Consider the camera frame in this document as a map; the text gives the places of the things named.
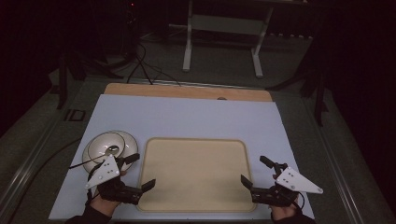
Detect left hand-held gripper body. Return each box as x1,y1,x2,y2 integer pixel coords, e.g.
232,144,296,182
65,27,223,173
85,154,145,205

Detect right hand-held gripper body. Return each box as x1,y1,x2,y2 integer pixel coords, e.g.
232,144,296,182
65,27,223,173
249,161,324,208

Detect metal spoon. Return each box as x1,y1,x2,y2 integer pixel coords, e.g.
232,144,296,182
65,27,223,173
68,145,120,170

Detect white bowl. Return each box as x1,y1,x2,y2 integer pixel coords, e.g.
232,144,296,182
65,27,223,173
87,132,127,165

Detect beige tray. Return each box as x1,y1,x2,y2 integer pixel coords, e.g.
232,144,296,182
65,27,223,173
136,136,258,215

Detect person's right hand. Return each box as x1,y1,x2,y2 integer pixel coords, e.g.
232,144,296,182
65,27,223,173
270,194,301,222

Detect person's left hand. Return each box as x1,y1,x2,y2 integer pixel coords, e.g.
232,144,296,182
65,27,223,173
89,193,121,217

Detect floor socket box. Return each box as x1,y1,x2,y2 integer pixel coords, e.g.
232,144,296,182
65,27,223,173
63,108,87,122

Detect white table mat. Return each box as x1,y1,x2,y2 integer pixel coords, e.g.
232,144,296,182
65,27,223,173
48,93,316,222

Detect black stand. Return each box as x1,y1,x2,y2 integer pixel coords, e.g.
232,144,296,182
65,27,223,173
55,50,87,110
265,0,330,127

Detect wooden table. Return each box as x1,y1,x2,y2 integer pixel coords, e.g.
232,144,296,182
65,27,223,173
103,82,274,103

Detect white metal stand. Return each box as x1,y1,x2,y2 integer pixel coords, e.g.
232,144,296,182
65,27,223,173
181,0,276,79

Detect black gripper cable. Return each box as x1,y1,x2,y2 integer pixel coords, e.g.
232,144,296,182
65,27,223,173
291,199,306,213

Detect black floor cable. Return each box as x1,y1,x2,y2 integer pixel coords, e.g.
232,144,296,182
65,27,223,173
5,137,82,220

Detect black floor cables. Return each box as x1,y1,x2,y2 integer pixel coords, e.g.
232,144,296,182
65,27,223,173
125,42,182,87

